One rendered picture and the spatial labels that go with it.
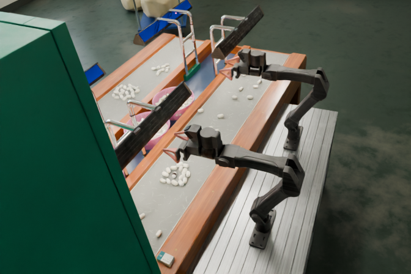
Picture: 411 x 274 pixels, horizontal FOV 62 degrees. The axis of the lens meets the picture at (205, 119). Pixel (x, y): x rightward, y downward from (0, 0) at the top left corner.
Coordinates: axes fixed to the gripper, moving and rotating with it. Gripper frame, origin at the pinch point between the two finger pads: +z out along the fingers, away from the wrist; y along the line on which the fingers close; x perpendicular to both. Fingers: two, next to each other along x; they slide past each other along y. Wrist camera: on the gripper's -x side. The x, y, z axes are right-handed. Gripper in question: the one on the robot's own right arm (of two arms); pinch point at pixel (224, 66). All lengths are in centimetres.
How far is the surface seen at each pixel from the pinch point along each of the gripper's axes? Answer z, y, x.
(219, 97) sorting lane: 11.8, -15.8, 33.1
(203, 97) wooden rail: 20.3, -9.9, 30.5
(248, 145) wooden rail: -19.5, 22.6, 31.0
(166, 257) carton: -9, 92, 29
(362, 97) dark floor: -74, -145, 108
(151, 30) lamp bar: 61, -29, -2
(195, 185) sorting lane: -3, 53, 33
